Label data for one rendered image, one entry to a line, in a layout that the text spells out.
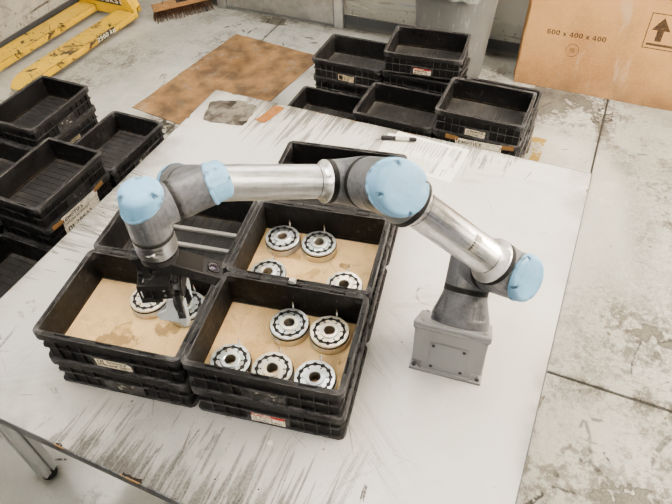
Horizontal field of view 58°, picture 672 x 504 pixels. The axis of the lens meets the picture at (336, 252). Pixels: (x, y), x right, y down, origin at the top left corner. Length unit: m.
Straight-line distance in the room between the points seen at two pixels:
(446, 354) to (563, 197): 0.88
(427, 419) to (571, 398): 1.07
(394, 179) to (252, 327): 0.65
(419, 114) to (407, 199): 1.98
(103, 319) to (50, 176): 1.26
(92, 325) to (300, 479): 0.69
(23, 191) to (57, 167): 0.18
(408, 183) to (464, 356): 0.57
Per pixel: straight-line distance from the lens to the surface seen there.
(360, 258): 1.79
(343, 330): 1.59
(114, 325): 1.76
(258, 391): 1.50
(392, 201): 1.20
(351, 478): 1.57
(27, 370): 1.94
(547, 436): 2.50
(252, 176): 1.24
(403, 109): 3.21
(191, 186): 1.07
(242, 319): 1.68
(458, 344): 1.59
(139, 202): 1.03
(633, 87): 4.24
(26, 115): 3.40
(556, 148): 3.73
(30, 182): 2.94
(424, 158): 2.36
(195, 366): 1.49
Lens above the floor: 2.14
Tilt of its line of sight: 46 degrees down
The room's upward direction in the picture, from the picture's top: 2 degrees counter-clockwise
